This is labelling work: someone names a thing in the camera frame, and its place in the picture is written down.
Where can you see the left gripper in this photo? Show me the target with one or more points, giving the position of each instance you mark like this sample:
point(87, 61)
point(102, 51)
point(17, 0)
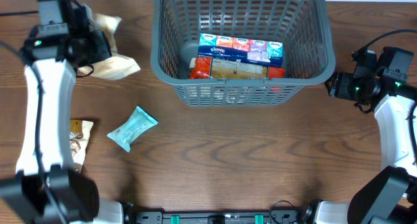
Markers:
point(103, 48)

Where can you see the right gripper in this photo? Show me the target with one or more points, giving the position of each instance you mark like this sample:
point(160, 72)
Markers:
point(334, 84)

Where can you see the cream snack pouch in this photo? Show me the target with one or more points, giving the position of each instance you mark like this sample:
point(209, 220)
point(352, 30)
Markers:
point(117, 66)

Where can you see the teal snack packet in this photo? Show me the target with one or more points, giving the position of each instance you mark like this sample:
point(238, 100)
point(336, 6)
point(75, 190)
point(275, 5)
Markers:
point(138, 123)

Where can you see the orange pasta packet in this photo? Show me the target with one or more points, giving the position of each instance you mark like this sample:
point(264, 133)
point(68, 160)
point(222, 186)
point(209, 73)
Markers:
point(213, 68)

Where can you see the Kleenex tissue multipack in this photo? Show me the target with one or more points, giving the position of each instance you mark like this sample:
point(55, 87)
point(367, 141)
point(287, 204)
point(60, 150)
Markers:
point(245, 50)

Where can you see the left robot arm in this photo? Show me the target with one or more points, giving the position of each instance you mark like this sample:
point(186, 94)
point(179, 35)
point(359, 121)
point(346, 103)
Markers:
point(47, 187)

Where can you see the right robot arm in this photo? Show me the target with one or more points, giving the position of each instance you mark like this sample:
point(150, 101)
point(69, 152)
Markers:
point(390, 197)

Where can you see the grey plastic basket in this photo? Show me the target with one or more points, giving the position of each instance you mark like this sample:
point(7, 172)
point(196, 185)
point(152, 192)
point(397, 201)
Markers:
point(302, 26)

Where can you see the PanTree snack bag left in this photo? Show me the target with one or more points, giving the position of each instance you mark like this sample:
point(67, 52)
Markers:
point(80, 132)

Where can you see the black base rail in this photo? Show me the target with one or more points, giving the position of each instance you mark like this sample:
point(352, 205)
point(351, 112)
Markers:
point(280, 212)

